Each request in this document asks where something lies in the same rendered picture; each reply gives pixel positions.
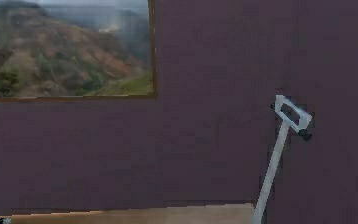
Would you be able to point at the framed landscape picture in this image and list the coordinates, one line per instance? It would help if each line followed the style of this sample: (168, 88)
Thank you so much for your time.
(67, 50)

